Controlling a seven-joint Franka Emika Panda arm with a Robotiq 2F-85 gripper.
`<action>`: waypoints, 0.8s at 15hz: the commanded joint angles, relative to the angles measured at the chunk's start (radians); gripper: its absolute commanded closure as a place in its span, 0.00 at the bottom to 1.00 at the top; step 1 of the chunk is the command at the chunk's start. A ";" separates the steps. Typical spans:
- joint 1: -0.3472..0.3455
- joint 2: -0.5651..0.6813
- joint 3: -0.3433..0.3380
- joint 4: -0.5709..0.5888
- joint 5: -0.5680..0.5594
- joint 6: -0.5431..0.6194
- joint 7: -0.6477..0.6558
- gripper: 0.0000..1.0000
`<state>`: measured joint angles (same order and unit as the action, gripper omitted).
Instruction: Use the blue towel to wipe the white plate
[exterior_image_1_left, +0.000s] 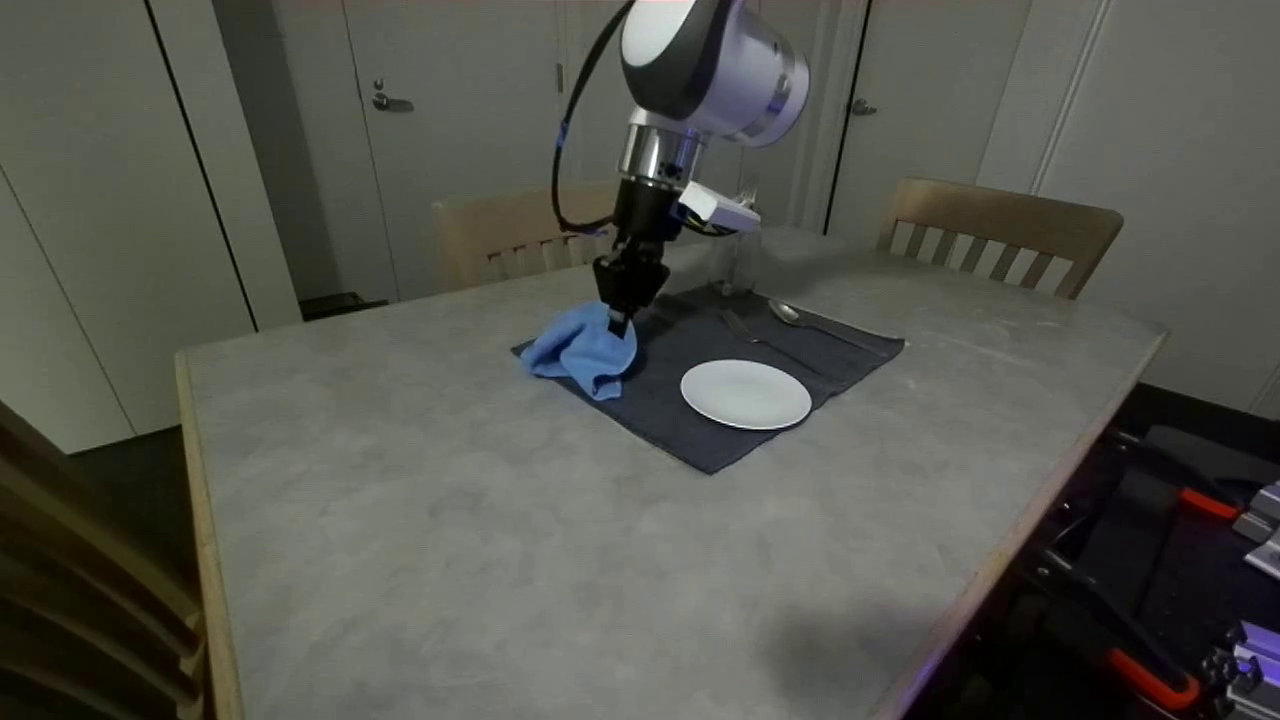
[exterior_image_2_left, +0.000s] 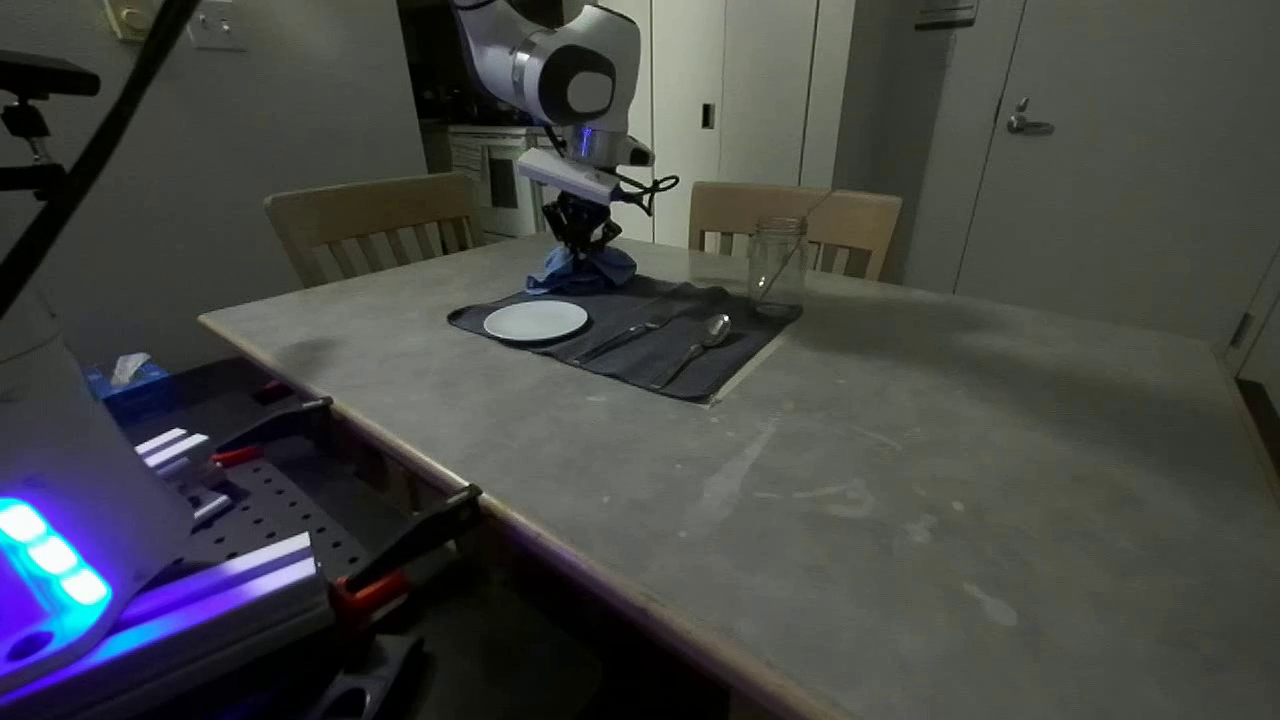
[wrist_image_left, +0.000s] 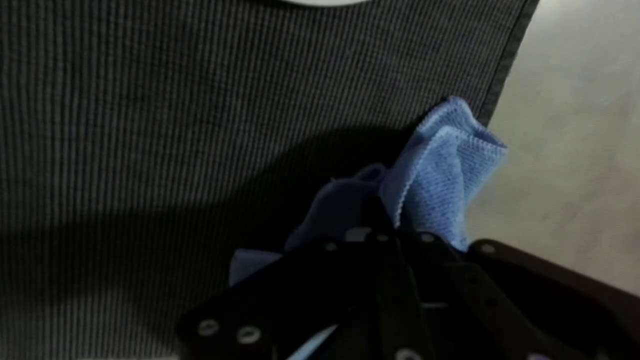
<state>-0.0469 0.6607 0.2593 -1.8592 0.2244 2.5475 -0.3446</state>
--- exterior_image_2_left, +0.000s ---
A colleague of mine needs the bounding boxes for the aluminium extrusion rail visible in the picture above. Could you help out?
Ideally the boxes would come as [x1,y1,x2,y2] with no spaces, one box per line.
[0,528,336,717]

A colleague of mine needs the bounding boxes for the white door with black latch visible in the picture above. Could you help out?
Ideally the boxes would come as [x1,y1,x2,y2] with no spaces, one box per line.
[650,0,820,191]

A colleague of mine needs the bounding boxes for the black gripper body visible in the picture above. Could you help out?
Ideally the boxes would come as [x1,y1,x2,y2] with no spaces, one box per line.
[540,191,626,251]

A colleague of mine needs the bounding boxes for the yellowish wall outlet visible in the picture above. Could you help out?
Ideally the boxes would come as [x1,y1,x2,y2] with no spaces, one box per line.
[100,0,155,42]

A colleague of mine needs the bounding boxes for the white storage cabinet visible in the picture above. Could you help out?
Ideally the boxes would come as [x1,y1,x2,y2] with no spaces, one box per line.
[443,118,558,243]

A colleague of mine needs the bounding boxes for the white round plate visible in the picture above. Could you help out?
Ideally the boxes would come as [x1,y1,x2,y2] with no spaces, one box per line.
[481,297,597,349]

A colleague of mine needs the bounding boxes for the dark fabric placemat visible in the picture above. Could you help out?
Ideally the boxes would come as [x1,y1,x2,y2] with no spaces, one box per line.
[443,270,810,404]

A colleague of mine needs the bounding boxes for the thick black pole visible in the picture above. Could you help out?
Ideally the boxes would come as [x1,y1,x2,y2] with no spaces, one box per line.
[0,0,205,314]

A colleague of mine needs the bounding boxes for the white device with blue lights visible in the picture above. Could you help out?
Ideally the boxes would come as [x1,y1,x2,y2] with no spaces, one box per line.
[0,284,197,677]

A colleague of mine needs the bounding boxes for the black camera stand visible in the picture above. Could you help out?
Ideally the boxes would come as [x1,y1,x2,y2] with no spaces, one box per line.
[0,47,105,195]

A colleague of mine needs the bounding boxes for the metal fork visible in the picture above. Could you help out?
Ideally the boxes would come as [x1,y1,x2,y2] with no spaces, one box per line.
[578,310,693,368]

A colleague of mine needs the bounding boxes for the black perforated breadboard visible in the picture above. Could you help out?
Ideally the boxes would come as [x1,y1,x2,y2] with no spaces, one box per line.
[126,452,465,592]

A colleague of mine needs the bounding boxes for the white door with lever handle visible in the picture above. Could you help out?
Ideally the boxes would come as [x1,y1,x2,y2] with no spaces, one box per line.
[951,0,1280,350]

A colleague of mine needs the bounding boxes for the clear glass jar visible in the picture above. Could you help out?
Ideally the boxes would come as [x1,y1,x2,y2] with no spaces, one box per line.
[749,213,812,310]

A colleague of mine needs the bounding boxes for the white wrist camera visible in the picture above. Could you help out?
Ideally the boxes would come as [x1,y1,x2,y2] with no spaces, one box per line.
[514,141,619,208]

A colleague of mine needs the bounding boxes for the small wall sign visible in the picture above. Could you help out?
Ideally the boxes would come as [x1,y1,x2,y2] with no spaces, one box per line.
[914,0,986,31]

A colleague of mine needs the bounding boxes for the light wooden slatted chair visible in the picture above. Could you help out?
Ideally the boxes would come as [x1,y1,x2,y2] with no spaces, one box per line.
[685,174,909,284]
[261,167,491,288]

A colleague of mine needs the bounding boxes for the black orange bar clamp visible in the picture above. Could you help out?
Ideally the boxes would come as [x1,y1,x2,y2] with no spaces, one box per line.
[327,478,489,621]
[210,391,336,472]

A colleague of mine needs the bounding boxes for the blue tissue box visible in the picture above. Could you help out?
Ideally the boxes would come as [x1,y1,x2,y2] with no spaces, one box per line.
[83,349,182,404]

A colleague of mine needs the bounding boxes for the metal spoon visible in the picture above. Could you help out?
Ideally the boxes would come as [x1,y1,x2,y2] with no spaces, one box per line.
[656,309,738,391]

